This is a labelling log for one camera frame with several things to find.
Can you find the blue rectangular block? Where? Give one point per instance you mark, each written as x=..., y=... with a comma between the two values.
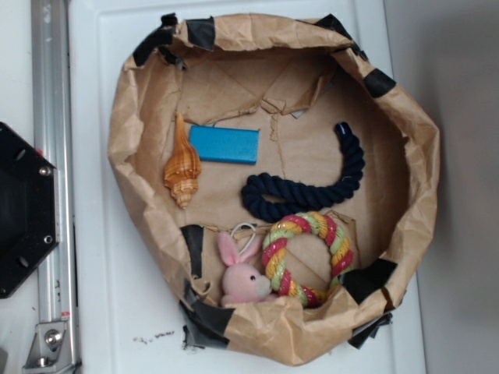
x=227, y=145

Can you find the brown paper bag bin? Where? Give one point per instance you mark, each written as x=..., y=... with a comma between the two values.
x=336, y=136

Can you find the orange striped conch shell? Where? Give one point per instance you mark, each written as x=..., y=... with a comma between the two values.
x=183, y=167

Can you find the pink plush bunny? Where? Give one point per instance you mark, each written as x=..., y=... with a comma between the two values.
x=242, y=282

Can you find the multicolour rope ring toy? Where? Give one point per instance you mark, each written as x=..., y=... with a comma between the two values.
x=274, y=249

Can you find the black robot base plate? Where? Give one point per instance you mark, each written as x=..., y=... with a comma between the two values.
x=28, y=214

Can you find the metal corner bracket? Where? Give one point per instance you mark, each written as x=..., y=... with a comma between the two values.
x=50, y=351

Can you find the aluminium extrusion rail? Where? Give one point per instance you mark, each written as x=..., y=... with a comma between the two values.
x=57, y=290

